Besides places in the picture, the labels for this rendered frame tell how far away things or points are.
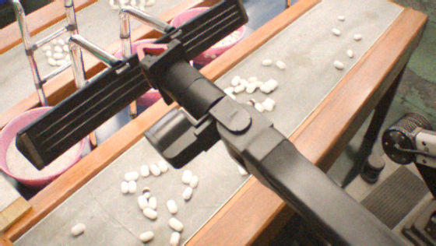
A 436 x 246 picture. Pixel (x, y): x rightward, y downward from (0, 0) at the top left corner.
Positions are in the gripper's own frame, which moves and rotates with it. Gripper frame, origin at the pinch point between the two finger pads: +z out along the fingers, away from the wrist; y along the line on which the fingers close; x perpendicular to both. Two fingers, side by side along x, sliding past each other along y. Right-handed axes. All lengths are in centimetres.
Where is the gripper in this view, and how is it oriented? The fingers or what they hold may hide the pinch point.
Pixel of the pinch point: (142, 48)
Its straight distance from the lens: 74.0
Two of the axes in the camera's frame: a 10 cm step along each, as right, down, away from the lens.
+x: 7.3, -6.5, 2.2
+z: -6.5, -5.6, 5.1
